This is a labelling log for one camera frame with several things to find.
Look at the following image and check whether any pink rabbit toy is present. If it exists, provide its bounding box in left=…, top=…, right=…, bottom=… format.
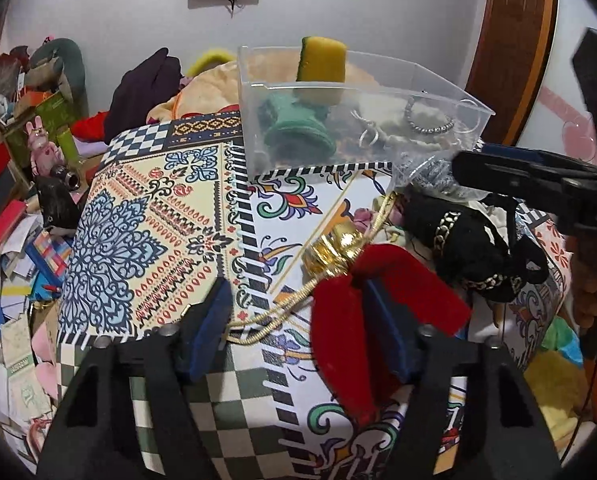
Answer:
left=25, top=116, right=65, bottom=177

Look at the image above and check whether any green knitted cloth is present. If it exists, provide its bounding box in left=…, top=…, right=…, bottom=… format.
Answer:
left=257, top=92, right=337, bottom=165

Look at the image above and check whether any peach fleece blanket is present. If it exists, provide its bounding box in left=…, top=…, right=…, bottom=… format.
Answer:
left=146, top=44, right=379, bottom=124

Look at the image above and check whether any pink heart wall sticker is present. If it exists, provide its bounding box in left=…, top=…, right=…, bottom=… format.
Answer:
left=537, top=86, right=597, bottom=165

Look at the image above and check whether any red velvet pouch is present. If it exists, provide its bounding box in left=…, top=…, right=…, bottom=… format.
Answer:
left=311, top=244, right=471, bottom=427

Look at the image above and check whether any red book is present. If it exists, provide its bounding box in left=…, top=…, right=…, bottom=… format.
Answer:
left=0, top=200, right=26, bottom=245

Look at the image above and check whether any clear plastic box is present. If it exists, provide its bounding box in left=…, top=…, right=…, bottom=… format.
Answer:
left=239, top=51, right=495, bottom=179

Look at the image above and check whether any yellow green sponge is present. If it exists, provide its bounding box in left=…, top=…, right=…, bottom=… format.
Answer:
left=296, top=36, right=347, bottom=106

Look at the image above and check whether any metal bead bracelet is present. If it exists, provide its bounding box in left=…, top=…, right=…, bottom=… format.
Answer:
left=403, top=96, right=458, bottom=137

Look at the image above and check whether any gold bell with cord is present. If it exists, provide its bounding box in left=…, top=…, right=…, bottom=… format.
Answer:
left=225, top=192, right=397, bottom=346

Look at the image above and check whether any patterned patchwork tablecloth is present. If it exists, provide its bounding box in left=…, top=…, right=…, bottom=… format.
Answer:
left=55, top=109, right=575, bottom=480

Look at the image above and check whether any brown wooden door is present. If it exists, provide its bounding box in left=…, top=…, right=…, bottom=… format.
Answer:
left=467, top=0, right=558, bottom=145

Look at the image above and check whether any green cardboard box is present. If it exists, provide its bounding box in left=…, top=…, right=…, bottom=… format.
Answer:
left=3, top=92, right=82, bottom=159

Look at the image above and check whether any grey green plush toy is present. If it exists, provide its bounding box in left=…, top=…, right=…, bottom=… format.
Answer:
left=24, top=38, right=87, bottom=113

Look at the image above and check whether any dark purple clothing pile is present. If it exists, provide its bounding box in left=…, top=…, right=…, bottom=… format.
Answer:
left=104, top=48, right=182, bottom=144

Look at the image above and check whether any yellow plush hoop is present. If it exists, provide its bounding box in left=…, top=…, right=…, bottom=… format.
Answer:
left=186, top=48, right=236, bottom=78

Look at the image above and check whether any colourful striped box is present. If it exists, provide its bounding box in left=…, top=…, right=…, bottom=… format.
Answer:
left=25, top=231, right=72, bottom=286

